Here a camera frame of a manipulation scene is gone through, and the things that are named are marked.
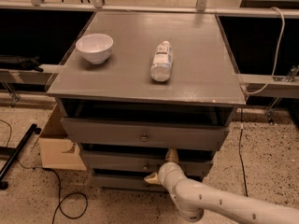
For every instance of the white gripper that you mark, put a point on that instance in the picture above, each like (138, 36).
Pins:
(165, 173)

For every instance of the grey drawer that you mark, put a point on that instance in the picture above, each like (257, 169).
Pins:
(143, 134)
(141, 162)
(125, 182)

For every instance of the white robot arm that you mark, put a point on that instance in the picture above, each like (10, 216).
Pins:
(192, 198)

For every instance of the grey bottom drawer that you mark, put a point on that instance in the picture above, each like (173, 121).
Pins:
(125, 182)

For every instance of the grey top drawer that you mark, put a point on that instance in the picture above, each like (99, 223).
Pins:
(143, 134)

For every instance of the grey drawer cabinet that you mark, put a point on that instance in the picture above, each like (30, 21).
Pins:
(203, 89)

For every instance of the clear plastic bottle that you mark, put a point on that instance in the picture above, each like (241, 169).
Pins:
(161, 67)

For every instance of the cardboard box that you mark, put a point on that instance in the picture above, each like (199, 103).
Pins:
(57, 151)

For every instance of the white bowl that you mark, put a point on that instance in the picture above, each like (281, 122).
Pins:
(95, 48)

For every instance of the black stand leg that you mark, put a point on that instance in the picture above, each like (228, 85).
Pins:
(10, 154)

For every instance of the black cloth bundle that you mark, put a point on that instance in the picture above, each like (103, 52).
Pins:
(19, 63)

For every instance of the metal rail bracket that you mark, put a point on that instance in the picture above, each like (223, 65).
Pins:
(275, 102)

